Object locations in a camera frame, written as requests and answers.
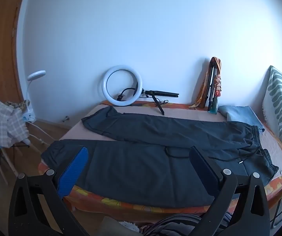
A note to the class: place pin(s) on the folded blue jeans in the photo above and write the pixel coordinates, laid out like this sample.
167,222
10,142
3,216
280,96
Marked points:
241,114

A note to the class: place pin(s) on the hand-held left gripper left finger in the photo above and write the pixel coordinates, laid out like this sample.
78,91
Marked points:
74,169

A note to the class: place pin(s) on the white desk lamp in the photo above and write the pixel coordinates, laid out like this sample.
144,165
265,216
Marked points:
36,74

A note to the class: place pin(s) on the metal door stop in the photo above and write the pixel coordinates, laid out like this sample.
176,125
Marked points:
66,118

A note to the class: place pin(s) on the green striped white cushion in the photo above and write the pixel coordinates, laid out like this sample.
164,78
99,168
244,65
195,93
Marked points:
281,98

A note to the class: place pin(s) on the bed with orange floral sheet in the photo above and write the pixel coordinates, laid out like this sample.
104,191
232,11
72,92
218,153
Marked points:
121,204

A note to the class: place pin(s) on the wooden door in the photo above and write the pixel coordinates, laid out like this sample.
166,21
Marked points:
1,54

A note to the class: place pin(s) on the spotted cloth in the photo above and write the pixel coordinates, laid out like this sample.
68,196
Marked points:
20,104

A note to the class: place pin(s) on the white power strip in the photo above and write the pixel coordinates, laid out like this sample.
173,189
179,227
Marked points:
28,116

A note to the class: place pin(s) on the black tripod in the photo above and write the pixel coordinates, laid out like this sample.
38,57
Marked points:
163,94

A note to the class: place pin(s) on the black pants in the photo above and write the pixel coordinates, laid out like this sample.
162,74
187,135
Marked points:
136,167

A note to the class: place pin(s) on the colourful patterned cloth bundle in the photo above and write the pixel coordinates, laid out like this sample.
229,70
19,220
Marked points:
214,83

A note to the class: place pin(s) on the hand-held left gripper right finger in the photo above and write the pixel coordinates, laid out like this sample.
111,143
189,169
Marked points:
200,161

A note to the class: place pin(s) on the dark cloth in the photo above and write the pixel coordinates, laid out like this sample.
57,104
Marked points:
180,223

